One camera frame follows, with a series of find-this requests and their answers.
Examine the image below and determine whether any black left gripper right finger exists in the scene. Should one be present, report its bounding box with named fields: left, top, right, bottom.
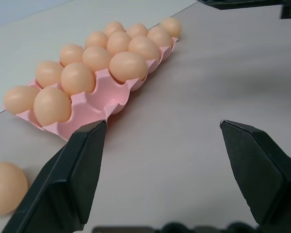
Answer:
left=219, top=119, right=291, bottom=233

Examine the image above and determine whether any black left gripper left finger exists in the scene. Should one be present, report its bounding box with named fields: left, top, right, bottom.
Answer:
left=1, top=119, right=107, bottom=233

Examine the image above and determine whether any beige egg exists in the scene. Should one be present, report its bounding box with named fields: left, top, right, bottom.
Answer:
left=106, top=31, right=132, bottom=54
left=109, top=51, right=149, bottom=82
left=82, top=46, right=113, bottom=72
left=147, top=26, right=173, bottom=48
left=35, top=60, right=64, bottom=88
left=60, top=44, right=85, bottom=67
left=103, top=21, right=126, bottom=37
left=128, top=35, right=160, bottom=61
left=0, top=162, right=29, bottom=216
left=125, top=23, right=148, bottom=38
left=3, top=86, right=41, bottom=115
left=33, top=86, right=72, bottom=127
left=84, top=31, right=109, bottom=49
left=61, top=62, right=96, bottom=96
left=160, top=17, right=182, bottom=38

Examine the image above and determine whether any pink plastic egg tray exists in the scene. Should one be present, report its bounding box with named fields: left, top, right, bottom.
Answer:
left=2, top=36, right=179, bottom=143

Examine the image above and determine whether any flat black object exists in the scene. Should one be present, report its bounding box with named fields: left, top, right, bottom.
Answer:
left=198, top=0, right=284, bottom=11

